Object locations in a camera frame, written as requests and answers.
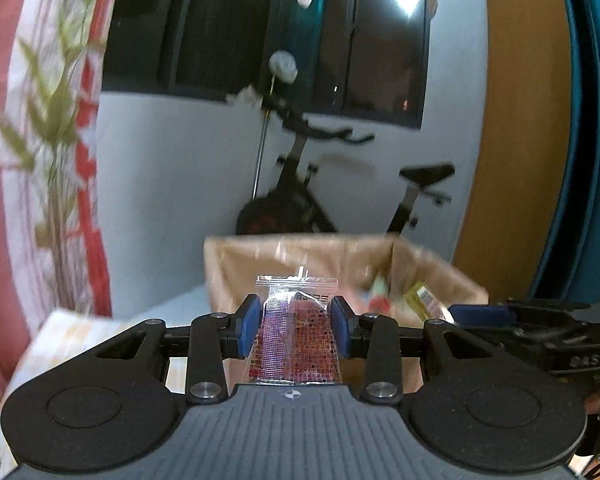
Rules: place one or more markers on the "blue curtain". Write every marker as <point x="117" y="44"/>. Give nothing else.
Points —
<point x="585" y="135"/>

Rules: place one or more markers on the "checkered tablecloth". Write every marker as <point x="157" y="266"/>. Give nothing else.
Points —
<point x="70" y="330"/>

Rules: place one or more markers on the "clear plastic wrap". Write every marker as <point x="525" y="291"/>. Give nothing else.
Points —
<point x="245" y="96"/>

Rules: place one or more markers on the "cardboard box with plastic liner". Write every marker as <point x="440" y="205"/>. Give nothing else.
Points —
<point x="280" y="260"/>

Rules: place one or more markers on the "wooden panel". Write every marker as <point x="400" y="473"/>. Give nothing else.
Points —
<point x="520" y="135"/>

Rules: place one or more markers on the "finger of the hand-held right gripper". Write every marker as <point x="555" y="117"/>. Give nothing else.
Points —
<point x="480" y="314"/>
<point x="545" y="306"/>

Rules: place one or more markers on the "black exercise bike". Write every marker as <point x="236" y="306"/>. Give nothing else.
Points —
<point x="280" y="210"/>

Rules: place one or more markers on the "white plastic bag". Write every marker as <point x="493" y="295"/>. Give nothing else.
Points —
<point x="283" y="66"/>

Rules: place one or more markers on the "printed wall cloth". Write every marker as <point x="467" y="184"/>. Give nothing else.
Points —
<point x="30" y="185"/>

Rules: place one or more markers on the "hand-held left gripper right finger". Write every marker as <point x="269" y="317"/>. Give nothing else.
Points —
<point x="340" y="327"/>

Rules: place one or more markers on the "metal rod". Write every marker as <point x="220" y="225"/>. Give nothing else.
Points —
<point x="261" y="160"/>

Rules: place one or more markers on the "yellow snack packet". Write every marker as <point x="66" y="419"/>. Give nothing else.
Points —
<point x="422" y="300"/>

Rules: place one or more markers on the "pastel green snack packet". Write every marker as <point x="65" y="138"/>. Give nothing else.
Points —
<point x="380" y="295"/>

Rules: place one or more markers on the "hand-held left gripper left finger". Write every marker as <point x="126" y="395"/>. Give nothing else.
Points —
<point x="250" y="327"/>

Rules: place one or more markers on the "dark window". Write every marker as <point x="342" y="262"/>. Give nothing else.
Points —
<point x="230" y="25"/>

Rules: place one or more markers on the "red patterned clear packet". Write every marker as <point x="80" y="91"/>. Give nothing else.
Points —
<point x="300" y="340"/>

